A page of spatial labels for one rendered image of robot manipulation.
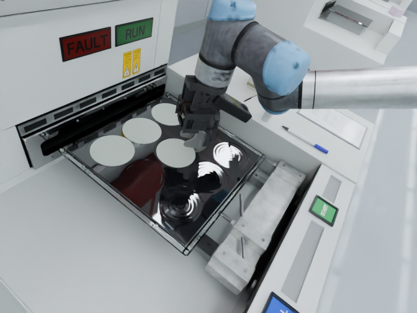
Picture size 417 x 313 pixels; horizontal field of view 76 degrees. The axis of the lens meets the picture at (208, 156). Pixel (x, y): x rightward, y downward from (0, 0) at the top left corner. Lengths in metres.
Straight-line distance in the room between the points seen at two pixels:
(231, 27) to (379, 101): 0.29
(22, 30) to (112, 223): 0.40
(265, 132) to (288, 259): 0.36
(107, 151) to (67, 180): 0.12
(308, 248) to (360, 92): 0.30
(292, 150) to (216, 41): 0.39
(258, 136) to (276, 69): 0.37
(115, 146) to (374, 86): 0.55
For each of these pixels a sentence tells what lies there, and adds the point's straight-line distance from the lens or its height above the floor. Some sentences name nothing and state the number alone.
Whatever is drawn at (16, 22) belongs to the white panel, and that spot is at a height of 1.16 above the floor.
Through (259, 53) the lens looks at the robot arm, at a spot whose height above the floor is 1.22.
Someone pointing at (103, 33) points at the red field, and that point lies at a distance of 0.65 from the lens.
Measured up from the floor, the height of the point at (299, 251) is 0.96.
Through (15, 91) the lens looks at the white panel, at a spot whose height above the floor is 1.05.
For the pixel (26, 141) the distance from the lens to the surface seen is 0.65.
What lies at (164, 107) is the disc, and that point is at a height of 0.90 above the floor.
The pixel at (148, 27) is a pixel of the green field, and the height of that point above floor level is 1.10.
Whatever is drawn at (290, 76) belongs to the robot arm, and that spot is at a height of 1.22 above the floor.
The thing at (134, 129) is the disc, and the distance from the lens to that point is 0.72.
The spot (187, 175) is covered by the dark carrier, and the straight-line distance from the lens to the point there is 0.63.
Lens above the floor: 1.38
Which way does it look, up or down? 45 degrees down
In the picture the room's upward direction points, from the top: 20 degrees clockwise
